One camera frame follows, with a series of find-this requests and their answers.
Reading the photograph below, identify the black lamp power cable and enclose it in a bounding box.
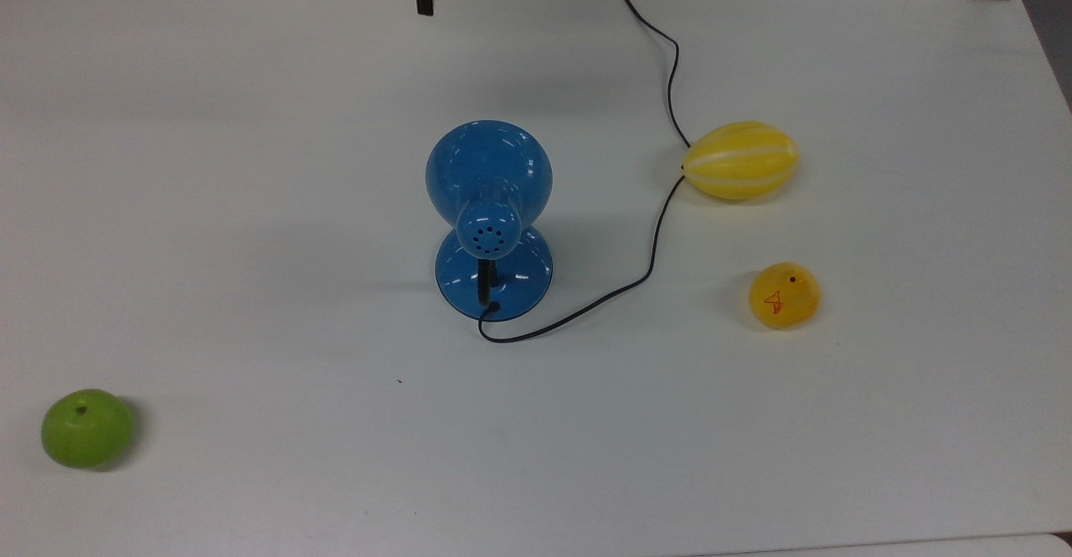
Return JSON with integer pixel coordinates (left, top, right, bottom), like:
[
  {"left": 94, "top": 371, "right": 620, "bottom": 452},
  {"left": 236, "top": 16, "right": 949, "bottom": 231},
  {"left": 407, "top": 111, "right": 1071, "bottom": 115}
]
[{"left": 478, "top": 0, "right": 693, "bottom": 344}]

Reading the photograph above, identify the blue desk lamp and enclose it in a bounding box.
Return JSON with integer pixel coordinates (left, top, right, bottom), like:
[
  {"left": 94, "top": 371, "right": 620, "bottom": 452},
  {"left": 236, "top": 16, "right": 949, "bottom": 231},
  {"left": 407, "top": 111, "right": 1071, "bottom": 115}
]
[{"left": 425, "top": 119, "right": 554, "bottom": 322}]

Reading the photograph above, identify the yellow white-striped melon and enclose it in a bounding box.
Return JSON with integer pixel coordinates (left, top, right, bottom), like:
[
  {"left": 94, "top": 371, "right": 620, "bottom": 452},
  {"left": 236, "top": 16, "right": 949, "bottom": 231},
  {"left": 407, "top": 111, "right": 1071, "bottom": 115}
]
[{"left": 682, "top": 121, "right": 800, "bottom": 201}]

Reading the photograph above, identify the green apple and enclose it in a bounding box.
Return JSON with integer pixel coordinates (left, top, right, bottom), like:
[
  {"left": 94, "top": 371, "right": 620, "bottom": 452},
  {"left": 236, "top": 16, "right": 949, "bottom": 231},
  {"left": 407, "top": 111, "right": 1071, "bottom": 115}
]
[{"left": 40, "top": 388, "right": 136, "bottom": 471}]

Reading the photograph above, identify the yellow orange round fruit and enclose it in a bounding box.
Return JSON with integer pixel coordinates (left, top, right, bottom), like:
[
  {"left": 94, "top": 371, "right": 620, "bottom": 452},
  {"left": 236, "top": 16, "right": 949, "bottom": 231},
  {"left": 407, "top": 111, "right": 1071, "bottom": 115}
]
[{"left": 748, "top": 262, "right": 822, "bottom": 331}]

